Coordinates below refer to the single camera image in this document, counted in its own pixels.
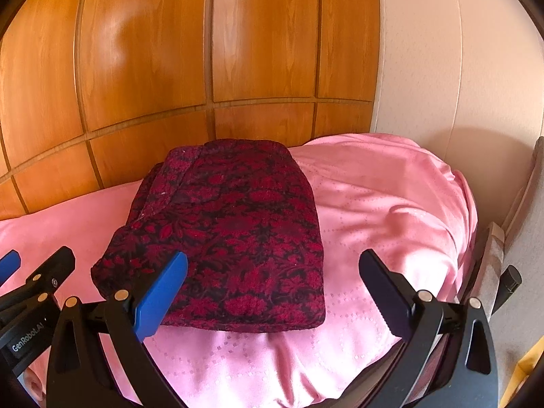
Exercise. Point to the red floral knit garment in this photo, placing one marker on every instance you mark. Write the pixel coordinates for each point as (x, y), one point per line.
(233, 229)

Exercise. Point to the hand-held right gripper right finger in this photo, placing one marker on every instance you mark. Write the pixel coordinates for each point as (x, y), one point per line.
(382, 297)

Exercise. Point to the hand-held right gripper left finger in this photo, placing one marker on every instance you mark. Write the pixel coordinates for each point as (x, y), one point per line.
(161, 293)

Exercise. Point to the yellow paper bag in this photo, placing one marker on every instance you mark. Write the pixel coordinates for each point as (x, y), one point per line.
(527, 376)

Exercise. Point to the pink bed blanket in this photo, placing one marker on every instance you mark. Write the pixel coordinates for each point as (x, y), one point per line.
(382, 204)

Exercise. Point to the wooden panelled wardrobe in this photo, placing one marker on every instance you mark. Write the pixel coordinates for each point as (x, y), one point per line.
(148, 51)

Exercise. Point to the person's left hand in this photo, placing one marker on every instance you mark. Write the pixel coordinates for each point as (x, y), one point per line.
(34, 384)

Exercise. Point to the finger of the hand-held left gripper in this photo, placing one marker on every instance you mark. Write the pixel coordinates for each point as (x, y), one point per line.
(9, 265)
(57, 267)

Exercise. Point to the dark bed frame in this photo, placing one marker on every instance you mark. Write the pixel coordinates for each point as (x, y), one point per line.
(478, 272)

